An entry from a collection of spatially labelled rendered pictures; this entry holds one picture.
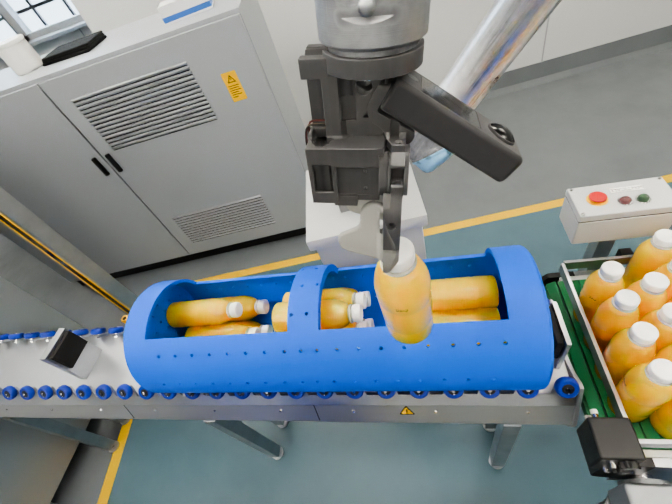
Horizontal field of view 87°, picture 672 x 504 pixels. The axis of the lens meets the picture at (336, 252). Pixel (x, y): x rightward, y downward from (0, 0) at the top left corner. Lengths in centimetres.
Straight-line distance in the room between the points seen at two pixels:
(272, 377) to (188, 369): 19
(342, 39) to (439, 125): 9
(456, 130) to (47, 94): 226
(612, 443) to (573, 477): 102
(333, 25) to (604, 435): 79
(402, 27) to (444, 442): 173
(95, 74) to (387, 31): 205
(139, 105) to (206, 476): 189
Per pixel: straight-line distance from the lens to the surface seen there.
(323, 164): 29
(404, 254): 39
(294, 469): 196
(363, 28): 25
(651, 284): 93
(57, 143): 257
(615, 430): 87
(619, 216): 105
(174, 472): 227
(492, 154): 30
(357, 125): 30
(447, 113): 28
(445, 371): 71
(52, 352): 136
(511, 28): 72
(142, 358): 93
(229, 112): 211
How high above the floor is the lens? 180
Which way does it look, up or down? 47 degrees down
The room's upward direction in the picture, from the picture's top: 23 degrees counter-clockwise
